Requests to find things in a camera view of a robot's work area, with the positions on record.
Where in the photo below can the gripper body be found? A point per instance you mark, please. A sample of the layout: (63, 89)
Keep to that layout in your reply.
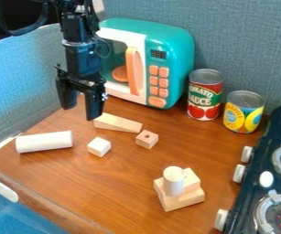
(81, 62)

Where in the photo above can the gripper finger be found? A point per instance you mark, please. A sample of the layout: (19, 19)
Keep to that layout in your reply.
(66, 96)
(95, 103)

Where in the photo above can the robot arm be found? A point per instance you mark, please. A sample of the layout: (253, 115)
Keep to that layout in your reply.
(76, 21)

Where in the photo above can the wooden wedge block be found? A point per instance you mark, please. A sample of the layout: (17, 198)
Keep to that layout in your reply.
(117, 123)

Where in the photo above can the plain wooden cube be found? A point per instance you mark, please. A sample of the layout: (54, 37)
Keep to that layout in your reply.
(99, 146)

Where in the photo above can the wooden cube with hole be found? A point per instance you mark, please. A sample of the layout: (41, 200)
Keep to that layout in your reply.
(147, 139)

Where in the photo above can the small wooden block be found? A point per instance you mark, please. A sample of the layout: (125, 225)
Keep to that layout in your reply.
(190, 179)

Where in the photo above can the flat wooden rectangle block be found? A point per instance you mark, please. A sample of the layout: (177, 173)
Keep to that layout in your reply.
(183, 198)

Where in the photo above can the long wooden cylinder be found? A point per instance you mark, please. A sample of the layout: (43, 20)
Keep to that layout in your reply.
(44, 141)

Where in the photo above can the toy microwave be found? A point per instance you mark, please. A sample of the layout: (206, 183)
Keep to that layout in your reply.
(150, 61)

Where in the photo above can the red tomato sauce can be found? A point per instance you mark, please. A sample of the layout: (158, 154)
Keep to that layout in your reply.
(204, 94)

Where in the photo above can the short wooden cylinder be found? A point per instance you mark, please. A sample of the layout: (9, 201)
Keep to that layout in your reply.
(173, 181)

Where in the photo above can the yellow can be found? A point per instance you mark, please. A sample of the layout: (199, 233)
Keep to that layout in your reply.
(243, 112)

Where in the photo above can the toy stove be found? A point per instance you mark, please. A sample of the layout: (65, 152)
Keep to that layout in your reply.
(265, 179)

